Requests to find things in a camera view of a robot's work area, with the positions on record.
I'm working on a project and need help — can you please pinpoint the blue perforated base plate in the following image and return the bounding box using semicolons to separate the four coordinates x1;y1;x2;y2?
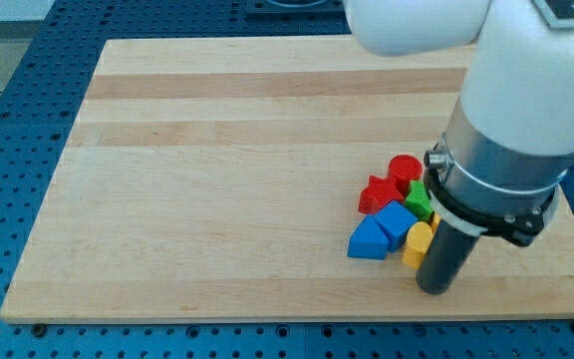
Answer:
0;1;574;358

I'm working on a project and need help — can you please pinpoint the yellow heart block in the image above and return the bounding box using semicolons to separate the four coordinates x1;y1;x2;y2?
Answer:
402;221;433;269

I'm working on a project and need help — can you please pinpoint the blue cube block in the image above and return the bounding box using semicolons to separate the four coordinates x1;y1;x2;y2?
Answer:
375;201;418;252

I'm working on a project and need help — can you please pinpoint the red star block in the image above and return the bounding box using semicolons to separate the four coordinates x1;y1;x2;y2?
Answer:
358;176;405;214

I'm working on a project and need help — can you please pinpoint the wooden board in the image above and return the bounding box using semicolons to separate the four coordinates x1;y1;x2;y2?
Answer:
0;36;574;324

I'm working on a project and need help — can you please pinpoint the black fiducial marker tag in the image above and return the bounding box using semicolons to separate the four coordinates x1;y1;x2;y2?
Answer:
533;0;574;29

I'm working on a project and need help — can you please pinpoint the green hexagon block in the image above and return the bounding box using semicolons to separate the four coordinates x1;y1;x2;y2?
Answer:
404;180;433;222

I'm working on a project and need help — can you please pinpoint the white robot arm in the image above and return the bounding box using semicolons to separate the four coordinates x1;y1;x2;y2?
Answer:
344;1;574;246

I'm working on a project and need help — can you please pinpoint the red cylinder block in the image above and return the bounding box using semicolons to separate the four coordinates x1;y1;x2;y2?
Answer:
387;154;424;195

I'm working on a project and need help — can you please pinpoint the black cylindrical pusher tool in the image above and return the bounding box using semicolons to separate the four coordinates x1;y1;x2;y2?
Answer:
416;220;481;295

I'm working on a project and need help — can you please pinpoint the yellow block behind pusher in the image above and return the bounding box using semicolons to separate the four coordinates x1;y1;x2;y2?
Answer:
429;212;441;233

